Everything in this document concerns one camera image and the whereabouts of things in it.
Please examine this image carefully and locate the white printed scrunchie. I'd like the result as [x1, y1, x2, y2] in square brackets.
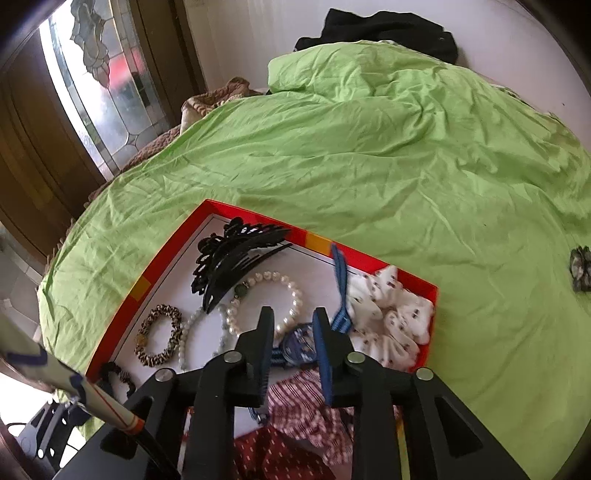
[346, 265, 437, 370]

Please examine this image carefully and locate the stained glass window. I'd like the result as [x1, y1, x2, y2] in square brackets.
[39, 0, 168, 178]

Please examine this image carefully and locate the brown blanket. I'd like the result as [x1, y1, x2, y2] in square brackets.
[85, 78, 264, 204]

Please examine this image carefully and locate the grey black scrunchie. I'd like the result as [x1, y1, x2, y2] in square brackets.
[569, 246, 591, 294]

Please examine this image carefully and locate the black clothing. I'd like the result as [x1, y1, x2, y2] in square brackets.
[294, 7, 458, 65]

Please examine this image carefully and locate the blue wrist watch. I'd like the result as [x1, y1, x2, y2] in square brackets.
[249, 244, 354, 423]

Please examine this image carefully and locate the wooden door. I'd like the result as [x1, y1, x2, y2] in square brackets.
[0, 0, 208, 259]

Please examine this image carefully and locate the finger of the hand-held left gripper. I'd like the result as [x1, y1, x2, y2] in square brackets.
[21, 401, 93, 469]

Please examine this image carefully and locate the plain black scrunchie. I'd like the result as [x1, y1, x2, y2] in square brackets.
[99, 362, 137, 400]

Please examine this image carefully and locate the dark red patterned scrunchie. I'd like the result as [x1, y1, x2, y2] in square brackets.
[233, 427, 338, 480]

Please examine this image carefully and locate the small pale bead bracelet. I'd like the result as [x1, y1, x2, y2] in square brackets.
[178, 307, 232, 372]

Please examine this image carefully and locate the red checkered scrunchie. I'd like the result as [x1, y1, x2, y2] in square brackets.
[268, 369, 356, 467]

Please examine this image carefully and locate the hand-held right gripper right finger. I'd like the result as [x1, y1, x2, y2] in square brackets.
[313, 307, 532, 480]

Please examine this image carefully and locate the green bed sheet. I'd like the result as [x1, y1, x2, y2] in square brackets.
[37, 41, 591, 480]

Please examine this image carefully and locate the red cardboard box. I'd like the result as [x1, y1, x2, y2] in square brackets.
[85, 199, 439, 480]

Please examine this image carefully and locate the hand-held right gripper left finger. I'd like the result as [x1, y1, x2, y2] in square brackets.
[55, 305, 275, 480]

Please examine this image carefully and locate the large pearl bracelet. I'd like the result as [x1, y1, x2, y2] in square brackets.
[225, 271, 304, 344]

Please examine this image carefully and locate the leopard print scrunchie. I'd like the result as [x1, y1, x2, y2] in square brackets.
[134, 304, 183, 367]

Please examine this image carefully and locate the black hair claw clip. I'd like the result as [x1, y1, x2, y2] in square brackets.
[190, 216, 294, 315]

